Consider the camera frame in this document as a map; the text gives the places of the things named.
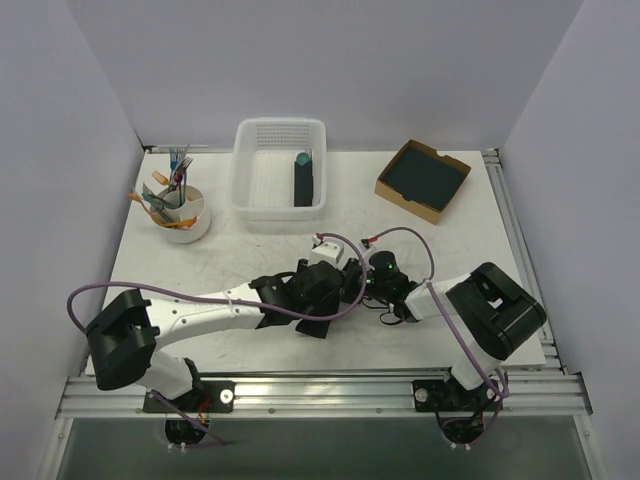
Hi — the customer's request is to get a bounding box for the silver metal fork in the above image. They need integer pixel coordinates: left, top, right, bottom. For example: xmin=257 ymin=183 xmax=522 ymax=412
xmin=168 ymin=145 xmax=193 ymax=191

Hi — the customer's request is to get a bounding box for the orange plastic fork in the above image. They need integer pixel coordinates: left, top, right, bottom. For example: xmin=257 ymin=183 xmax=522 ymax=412
xmin=152 ymin=170 xmax=170 ymax=186

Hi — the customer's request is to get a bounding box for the brown cardboard napkin box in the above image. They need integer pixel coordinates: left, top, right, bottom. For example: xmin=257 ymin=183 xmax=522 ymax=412
xmin=374 ymin=139 xmax=471 ymax=225

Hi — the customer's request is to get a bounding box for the white perforated plastic basket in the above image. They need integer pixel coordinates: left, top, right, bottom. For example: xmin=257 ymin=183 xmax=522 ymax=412
xmin=227 ymin=117 xmax=328 ymax=221

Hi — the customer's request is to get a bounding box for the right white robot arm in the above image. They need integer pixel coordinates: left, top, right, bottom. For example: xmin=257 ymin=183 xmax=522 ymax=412
xmin=341 ymin=251 xmax=547 ymax=409

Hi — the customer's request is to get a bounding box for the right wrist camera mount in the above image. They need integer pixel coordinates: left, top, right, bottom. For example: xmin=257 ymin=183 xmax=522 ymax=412
xmin=360 ymin=238 xmax=376 ymax=254

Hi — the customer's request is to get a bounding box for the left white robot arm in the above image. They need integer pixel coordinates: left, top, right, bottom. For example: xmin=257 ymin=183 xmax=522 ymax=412
xmin=86 ymin=261 xmax=343 ymax=411

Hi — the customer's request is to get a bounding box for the aluminium frame rail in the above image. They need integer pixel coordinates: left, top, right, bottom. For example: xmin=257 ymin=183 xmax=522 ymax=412
xmin=56 ymin=370 xmax=592 ymax=419

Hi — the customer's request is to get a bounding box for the white utensil holder cup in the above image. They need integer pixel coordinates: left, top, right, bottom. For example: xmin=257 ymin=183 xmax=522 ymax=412
xmin=150 ymin=185 xmax=211 ymax=244

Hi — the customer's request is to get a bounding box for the dark rolled napkin bundle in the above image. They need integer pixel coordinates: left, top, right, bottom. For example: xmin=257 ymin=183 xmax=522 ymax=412
xmin=294 ymin=159 xmax=314 ymax=207

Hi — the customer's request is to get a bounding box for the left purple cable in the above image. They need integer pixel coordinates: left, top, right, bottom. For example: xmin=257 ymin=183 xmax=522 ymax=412
xmin=66 ymin=231 xmax=371 ymax=446

